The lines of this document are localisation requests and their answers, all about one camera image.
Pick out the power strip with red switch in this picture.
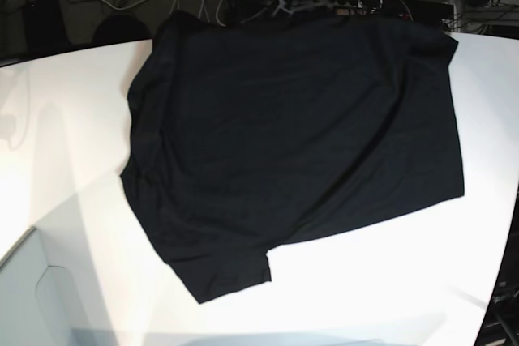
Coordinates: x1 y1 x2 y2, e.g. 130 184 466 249
327 0 384 11

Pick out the black T-shirt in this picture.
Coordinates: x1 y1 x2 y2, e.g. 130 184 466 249
121 11 465 303

